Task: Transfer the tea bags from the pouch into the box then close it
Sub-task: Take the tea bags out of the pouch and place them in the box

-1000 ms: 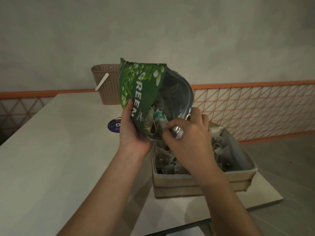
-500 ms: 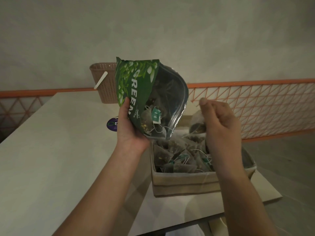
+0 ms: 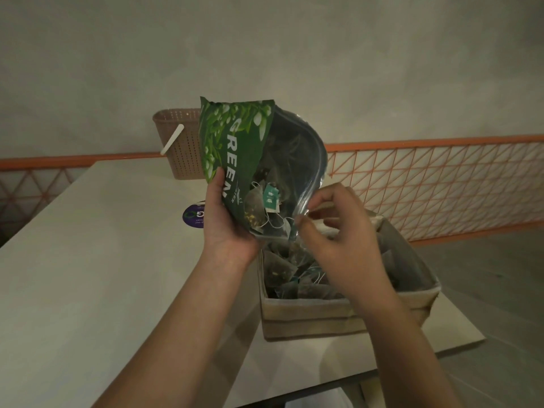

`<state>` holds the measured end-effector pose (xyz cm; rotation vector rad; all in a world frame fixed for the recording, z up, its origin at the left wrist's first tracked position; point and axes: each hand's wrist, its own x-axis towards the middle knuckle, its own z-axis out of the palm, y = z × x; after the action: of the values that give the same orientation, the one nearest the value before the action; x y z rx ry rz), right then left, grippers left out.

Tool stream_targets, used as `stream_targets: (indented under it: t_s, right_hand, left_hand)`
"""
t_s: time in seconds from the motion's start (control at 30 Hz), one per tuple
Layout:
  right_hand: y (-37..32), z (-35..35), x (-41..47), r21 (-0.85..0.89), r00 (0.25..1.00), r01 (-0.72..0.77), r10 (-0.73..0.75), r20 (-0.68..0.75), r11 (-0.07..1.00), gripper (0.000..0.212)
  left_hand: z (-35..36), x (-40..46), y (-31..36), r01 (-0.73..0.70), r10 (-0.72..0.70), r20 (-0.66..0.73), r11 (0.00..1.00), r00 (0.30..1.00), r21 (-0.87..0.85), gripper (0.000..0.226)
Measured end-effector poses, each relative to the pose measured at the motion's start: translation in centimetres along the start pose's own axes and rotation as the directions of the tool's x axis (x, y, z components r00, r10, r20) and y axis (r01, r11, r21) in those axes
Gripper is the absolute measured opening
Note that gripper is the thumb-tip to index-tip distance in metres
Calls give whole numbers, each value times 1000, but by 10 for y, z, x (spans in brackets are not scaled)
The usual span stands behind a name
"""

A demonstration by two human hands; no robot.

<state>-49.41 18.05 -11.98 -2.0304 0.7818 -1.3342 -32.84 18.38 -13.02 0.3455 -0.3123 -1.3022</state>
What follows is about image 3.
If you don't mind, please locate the pile of green tea bags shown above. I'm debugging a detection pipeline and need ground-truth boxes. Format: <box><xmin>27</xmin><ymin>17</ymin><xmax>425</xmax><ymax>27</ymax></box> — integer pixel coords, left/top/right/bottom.
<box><xmin>244</xmin><ymin>139</ymin><xmax>307</xmax><ymax>241</ymax></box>
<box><xmin>263</xmin><ymin>240</ymin><xmax>400</xmax><ymax>300</ymax></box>

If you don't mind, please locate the person's left hand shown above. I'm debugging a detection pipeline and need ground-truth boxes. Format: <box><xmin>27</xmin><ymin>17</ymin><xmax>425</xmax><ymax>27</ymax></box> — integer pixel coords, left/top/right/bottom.
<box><xmin>203</xmin><ymin>167</ymin><xmax>266</xmax><ymax>268</ymax></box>

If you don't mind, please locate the green tea pouch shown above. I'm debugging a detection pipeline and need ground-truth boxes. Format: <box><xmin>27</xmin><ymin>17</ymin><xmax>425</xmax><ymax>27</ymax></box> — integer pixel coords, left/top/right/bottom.
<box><xmin>198</xmin><ymin>96</ymin><xmax>328</xmax><ymax>242</ymax></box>

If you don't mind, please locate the person's left forearm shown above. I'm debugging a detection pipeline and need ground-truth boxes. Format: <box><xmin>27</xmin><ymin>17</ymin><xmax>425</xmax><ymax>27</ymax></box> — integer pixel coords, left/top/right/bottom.
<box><xmin>91</xmin><ymin>248</ymin><xmax>252</xmax><ymax>408</ymax></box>

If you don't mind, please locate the round blue sticker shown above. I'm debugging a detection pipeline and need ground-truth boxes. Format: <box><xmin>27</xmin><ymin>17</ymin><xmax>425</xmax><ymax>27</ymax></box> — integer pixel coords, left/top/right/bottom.
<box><xmin>182</xmin><ymin>202</ymin><xmax>207</xmax><ymax>229</ymax></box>

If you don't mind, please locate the beige fabric storage box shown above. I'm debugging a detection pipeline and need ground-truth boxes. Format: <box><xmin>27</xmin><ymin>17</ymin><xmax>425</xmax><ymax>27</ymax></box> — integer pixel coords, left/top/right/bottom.
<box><xmin>257</xmin><ymin>186</ymin><xmax>441</xmax><ymax>341</ymax></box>

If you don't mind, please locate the orange metal mesh fence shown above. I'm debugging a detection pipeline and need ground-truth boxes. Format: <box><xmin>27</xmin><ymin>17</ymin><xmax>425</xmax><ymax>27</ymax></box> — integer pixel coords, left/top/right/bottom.
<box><xmin>0</xmin><ymin>134</ymin><xmax>544</xmax><ymax>247</ymax></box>

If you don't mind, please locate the person's right hand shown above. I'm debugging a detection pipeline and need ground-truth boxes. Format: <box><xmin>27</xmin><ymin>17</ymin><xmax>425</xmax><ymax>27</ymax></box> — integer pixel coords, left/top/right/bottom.
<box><xmin>294</xmin><ymin>182</ymin><xmax>407</xmax><ymax>313</ymax></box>

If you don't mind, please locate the brown perforated plastic basket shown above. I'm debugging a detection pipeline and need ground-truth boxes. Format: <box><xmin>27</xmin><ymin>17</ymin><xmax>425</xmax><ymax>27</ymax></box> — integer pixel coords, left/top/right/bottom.
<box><xmin>152</xmin><ymin>108</ymin><xmax>206</xmax><ymax>180</ymax></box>

